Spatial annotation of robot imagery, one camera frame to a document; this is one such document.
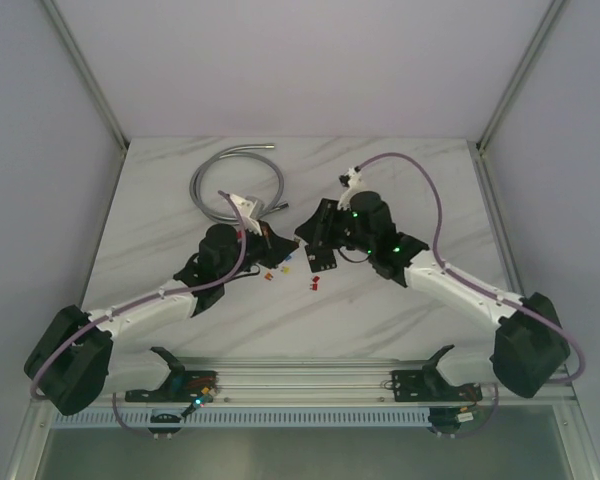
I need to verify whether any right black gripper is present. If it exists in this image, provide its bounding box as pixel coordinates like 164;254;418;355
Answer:
294;198;375;255

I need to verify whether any black fuse box base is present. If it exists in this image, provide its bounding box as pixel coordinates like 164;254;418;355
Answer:
305;245;337;273

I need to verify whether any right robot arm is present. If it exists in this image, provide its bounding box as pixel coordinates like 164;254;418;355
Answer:
295;191;570;399

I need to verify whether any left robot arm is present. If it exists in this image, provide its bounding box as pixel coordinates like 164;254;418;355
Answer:
24;222;298;416

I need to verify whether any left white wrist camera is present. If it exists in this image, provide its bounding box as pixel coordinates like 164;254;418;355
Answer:
229;194;264;236

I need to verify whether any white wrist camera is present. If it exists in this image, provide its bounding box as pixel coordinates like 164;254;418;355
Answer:
229;194;264;236
338;167;366;204

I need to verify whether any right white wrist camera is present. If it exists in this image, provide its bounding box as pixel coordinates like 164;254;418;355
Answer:
338;167;366;204

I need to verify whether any grey coiled metal hose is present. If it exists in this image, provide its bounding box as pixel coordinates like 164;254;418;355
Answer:
188;143;292;224

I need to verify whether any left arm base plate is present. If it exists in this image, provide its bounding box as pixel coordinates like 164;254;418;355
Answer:
124;370;218;403

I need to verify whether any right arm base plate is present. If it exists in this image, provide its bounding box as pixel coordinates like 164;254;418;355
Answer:
388;370;483;403

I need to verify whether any aluminium rail frame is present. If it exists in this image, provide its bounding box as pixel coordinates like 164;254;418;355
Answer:
33;357;577;404

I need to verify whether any white slotted cable duct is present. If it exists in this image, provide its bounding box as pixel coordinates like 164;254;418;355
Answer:
52;407;431;429

